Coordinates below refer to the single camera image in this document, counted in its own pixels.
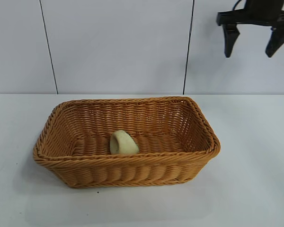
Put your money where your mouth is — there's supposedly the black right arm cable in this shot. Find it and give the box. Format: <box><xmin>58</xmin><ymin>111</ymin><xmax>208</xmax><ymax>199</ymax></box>
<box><xmin>231</xmin><ymin>0</ymin><xmax>244</xmax><ymax>11</ymax></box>

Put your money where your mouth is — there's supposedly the tan woven wicker basket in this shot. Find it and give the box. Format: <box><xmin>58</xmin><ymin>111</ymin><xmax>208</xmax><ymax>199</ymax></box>
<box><xmin>32</xmin><ymin>96</ymin><xmax>222</xmax><ymax>189</ymax></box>

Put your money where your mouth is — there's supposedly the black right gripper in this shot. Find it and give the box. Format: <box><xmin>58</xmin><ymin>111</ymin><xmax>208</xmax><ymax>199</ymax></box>
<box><xmin>216</xmin><ymin>0</ymin><xmax>284</xmax><ymax>59</ymax></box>

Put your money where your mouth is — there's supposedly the pale yellow egg yolk pastry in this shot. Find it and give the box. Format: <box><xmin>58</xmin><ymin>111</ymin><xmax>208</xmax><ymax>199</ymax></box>
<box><xmin>109</xmin><ymin>129</ymin><xmax>140</xmax><ymax>155</ymax></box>

